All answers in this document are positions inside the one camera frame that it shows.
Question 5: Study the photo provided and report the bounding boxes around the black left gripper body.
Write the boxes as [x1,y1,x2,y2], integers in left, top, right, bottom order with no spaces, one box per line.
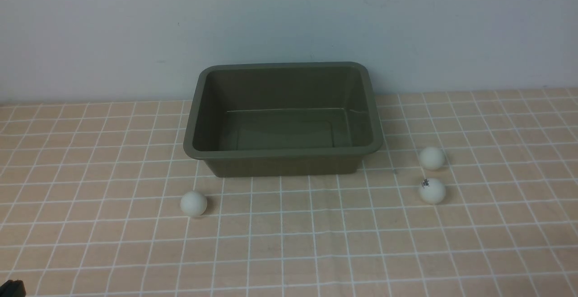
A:
[0,280,26,297]

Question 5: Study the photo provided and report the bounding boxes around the white ball with logo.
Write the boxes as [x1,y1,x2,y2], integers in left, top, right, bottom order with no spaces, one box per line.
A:
[419,178,447,205]

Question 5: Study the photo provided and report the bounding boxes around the olive green plastic bin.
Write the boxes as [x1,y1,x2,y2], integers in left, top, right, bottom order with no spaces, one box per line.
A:
[182,62,384,178]

